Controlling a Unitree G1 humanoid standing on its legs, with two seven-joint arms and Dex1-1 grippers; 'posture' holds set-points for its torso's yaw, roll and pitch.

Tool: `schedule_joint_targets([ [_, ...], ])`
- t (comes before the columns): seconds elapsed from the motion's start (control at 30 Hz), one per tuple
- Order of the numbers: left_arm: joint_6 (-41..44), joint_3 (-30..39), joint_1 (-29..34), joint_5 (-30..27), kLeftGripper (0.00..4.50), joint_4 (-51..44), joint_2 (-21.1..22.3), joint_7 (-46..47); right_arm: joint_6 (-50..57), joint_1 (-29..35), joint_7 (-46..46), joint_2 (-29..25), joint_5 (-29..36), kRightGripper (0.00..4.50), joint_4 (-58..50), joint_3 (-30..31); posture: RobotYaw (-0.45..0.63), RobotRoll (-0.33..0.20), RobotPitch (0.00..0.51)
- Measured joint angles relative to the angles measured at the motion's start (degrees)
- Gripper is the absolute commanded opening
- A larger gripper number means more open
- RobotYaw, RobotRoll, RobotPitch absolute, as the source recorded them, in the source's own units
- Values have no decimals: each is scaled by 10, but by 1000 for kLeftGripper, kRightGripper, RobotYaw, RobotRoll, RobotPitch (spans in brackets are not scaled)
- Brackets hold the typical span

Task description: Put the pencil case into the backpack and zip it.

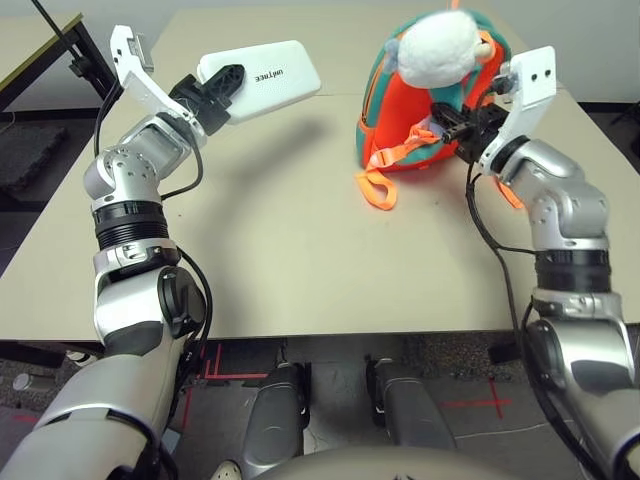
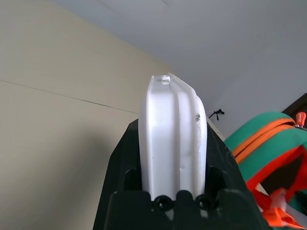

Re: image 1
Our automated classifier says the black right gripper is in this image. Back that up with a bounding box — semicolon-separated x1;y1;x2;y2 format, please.
431;102;506;164

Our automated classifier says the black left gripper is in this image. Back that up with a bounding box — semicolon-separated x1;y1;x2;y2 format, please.
168;63;247;137

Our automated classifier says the orange and teal backpack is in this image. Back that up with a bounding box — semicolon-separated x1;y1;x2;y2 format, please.
353;0;526;211

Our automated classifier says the white plastic pencil case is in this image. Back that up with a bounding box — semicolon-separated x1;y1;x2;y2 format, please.
195;38;322;126

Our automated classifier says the grey white plush dolphin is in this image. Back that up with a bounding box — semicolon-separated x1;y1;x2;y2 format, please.
384;9;494;90

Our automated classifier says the black framed side table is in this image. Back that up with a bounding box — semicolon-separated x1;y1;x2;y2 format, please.
0;12;121;126

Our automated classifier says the black pole with clamp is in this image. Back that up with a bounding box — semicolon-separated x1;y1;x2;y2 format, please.
29;0;89;76

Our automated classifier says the black tripod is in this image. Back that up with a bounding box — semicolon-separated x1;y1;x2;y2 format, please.
610;99;640;126

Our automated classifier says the black foam floor mat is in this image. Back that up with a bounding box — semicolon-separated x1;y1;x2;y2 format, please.
0;127;69;194

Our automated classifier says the black table foot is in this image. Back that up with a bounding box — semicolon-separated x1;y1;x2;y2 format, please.
488;342;524;365
0;342;106;371

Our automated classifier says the grey right robot leg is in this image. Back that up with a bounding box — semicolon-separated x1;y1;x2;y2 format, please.
364;354;459;451

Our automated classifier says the grey robot leg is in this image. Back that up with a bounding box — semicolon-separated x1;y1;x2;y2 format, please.
239;362;314;479
364;354;459;451

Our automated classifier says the grey left robot leg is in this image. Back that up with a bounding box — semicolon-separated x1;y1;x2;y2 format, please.
239;362;314;479

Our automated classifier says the grey robot torso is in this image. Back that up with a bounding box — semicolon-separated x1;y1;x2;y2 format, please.
259;447;531;480

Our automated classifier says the white perforated shoe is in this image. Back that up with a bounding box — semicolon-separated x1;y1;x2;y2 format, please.
210;459;244;480

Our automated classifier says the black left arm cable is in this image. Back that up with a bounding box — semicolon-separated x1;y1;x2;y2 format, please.
93;74;214;361

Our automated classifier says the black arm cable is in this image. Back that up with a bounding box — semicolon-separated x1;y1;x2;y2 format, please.
464;159;601;480
93;74;214;361

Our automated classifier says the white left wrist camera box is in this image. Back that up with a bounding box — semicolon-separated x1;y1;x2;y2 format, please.
109;25;196;131

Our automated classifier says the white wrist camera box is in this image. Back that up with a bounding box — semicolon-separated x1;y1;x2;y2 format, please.
477;45;559;176
109;25;196;131

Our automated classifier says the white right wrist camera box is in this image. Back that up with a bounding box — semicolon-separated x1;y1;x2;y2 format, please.
477;45;559;176

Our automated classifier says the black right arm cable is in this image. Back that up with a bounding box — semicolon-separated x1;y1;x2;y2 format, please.
464;159;601;480

